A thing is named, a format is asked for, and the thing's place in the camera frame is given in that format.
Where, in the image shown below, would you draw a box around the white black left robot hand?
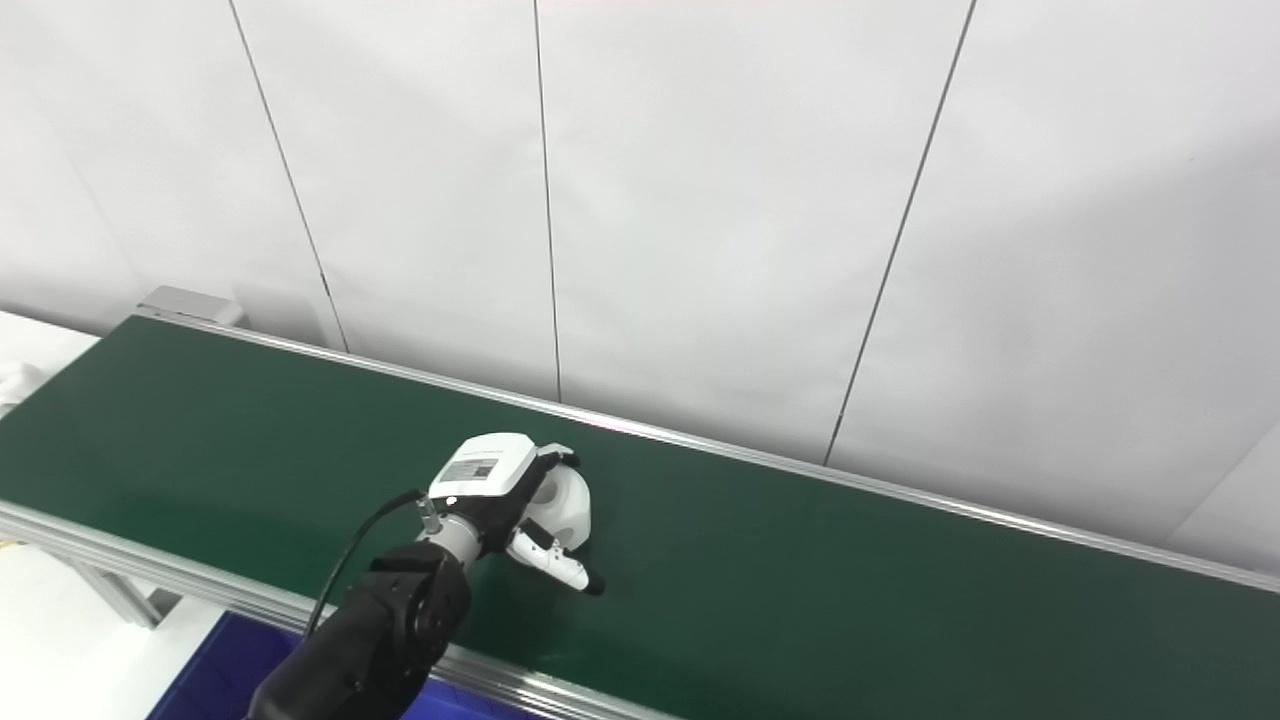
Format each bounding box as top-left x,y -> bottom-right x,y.
415,432 -> 607,597

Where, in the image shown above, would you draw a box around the white rounded block two holes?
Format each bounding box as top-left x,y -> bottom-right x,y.
525,465 -> 593,553

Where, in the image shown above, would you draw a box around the blue plastic bin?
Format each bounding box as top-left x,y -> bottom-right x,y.
148,612 -> 541,720

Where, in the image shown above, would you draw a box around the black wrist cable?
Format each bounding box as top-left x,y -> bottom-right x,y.
303,488 -> 441,641

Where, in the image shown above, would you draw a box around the green conveyor belt aluminium frame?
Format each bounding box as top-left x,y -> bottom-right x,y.
0,285 -> 1280,720

